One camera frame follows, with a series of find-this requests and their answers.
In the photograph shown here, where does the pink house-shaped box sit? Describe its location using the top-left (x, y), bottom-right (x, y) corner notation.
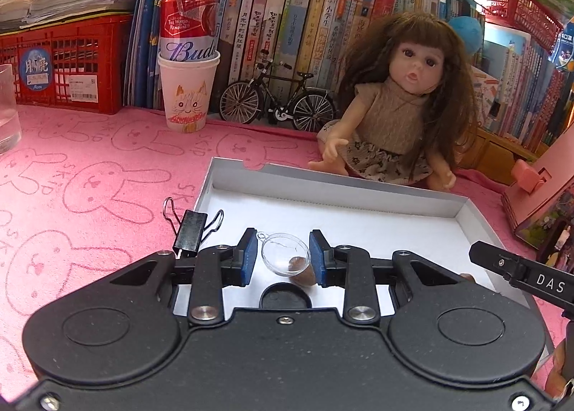
top-left (501, 123), bottom-right (574, 251)

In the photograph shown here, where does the blue pompom ball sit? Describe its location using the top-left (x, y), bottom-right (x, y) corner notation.
top-left (447, 15), bottom-right (486, 54)

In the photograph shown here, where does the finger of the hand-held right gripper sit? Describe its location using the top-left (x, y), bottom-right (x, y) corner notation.
top-left (469, 241), bottom-right (526, 283)

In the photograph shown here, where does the clear glass cup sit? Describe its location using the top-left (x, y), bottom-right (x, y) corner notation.
top-left (0, 63), bottom-right (23, 156)

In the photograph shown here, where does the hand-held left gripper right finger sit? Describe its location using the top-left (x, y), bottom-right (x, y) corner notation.
top-left (309, 228), bottom-right (467, 326)

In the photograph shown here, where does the row of blue folders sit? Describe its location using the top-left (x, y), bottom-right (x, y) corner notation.
top-left (123, 0), bottom-right (181, 109)

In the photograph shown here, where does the miniature black bicycle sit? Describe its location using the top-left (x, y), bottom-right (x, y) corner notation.
top-left (218, 49), bottom-right (338, 133)

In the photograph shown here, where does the black smartphone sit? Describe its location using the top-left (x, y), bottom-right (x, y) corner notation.
top-left (535, 222), bottom-right (574, 278)

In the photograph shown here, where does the large brown stone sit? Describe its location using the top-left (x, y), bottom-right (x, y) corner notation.
top-left (287, 255), bottom-right (318, 289)

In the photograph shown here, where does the white cardboard box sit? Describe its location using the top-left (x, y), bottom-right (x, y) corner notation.
top-left (173, 156), bottom-right (534, 318)

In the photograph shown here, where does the brown-haired doll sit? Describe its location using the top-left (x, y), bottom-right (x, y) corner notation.
top-left (308, 11), bottom-right (481, 193)

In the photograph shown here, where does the wooden drawer cabinet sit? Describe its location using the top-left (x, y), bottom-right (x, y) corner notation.
top-left (461, 125), bottom-right (540, 184)

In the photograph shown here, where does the white paper cup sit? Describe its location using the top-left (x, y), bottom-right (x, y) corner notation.
top-left (156, 51), bottom-right (222, 134)

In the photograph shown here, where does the red beer can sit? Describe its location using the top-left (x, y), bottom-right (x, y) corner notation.
top-left (159, 0), bottom-right (221, 65)

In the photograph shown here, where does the black binder clip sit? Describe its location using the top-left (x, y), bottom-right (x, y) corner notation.
top-left (162, 197), bottom-right (225, 259)

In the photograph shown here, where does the person's right hand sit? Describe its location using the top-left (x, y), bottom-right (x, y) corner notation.
top-left (545, 340), bottom-right (571, 395)

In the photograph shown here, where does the clear plastic half sphere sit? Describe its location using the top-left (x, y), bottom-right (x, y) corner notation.
top-left (255, 231), bottom-right (313, 278)

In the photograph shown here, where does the row of upright books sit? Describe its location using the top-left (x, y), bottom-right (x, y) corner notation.
top-left (177, 0), bottom-right (401, 103)

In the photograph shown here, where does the red plastic basket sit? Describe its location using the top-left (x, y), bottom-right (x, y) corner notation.
top-left (0, 12), bottom-right (135, 115)

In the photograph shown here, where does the black round lid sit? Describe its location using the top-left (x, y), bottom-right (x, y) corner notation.
top-left (259, 283), bottom-right (314, 310)

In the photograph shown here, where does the row of thin children's books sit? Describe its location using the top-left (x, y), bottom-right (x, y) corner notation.
top-left (473, 19), bottom-right (574, 152)

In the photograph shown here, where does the small red mesh basket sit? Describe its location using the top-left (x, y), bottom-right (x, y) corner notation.
top-left (479, 0), bottom-right (565, 54)

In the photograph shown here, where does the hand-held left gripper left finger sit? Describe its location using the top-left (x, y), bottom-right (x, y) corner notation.
top-left (108, 227), bottom-right (258, 326)

